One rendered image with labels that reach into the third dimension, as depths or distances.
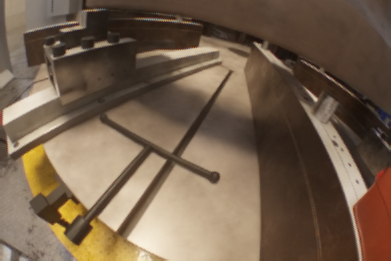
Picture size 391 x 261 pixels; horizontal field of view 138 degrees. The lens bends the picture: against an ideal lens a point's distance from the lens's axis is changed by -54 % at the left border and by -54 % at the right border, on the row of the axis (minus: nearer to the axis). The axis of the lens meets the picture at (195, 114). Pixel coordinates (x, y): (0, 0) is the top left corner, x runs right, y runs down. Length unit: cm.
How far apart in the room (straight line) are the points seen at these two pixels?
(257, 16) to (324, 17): 24
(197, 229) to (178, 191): 16
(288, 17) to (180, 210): 73
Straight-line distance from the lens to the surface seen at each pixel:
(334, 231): 42
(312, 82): 249
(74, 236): 58
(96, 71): 80
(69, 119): 87
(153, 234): 57
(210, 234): 60
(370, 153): 143
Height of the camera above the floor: 87
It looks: 36 degrees down
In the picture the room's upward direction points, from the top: 15 degrees clockwise
